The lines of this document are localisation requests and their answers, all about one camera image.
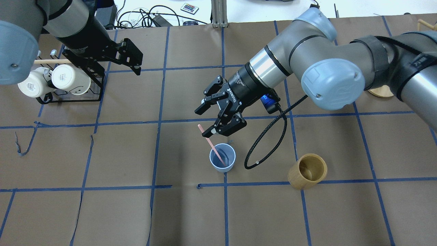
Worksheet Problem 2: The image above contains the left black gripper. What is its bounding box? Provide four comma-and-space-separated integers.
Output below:
60, 15, 143, 81

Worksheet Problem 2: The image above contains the blue-grey plastic cup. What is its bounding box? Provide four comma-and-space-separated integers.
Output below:
209, 143, 236, 173

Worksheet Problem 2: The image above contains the black power adapter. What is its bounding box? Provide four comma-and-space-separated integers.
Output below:
95, 5, 117, 30

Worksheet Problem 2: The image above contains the black wire mug rack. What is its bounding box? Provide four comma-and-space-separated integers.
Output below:
36, 49, 105, 105

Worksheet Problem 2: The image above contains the remote control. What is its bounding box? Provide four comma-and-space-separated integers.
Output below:
180, 3, 199, 15

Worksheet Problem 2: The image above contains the aluminium frame post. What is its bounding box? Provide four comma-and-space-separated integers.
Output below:
211, 0, 228, 28

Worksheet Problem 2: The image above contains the bamboo chopstick holder cup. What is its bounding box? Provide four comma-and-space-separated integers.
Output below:
287, 153, 328, 190

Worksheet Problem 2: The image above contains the wooden mug tree stand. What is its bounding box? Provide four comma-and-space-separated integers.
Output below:
369, 19, 436, 102

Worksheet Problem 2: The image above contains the white mug on rack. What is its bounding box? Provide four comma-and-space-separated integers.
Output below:
51, 64, 91, 95

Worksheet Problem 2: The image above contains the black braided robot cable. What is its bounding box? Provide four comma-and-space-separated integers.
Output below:
244, 95, 308, 170

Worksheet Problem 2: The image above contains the pink chopstick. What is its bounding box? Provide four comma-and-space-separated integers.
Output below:
198, 124, 228, 167

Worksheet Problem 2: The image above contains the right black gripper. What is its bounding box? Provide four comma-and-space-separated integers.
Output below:
195, 63, 280, 138

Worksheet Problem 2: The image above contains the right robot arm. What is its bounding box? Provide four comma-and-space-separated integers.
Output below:
195, 7, 437, 138

